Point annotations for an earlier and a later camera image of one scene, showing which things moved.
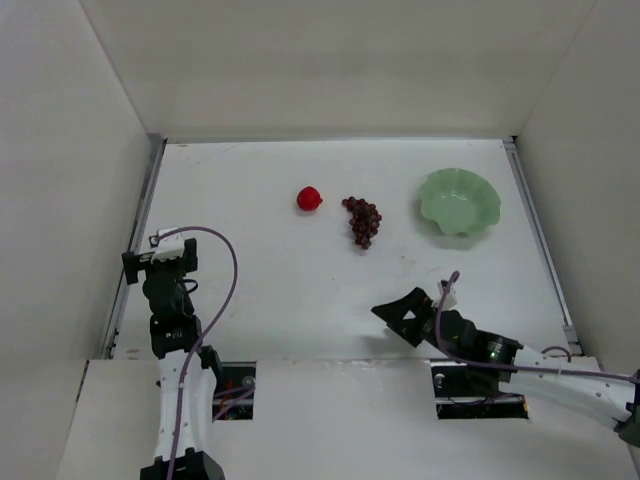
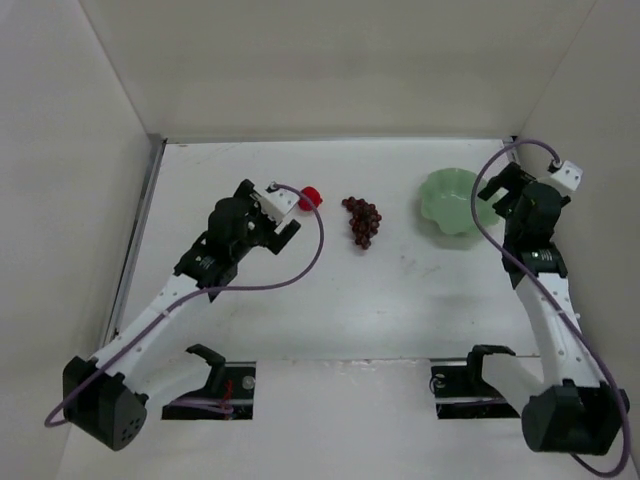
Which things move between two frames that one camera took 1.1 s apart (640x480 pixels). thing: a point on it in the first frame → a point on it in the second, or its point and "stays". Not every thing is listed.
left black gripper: x=131 y=265 → x=270 y=232
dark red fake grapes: x=364 y=221 stays
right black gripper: x=423 y=321 → x=513 y=179
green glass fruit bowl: x=457 y=200 stays
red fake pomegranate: x=309 y=198 stays
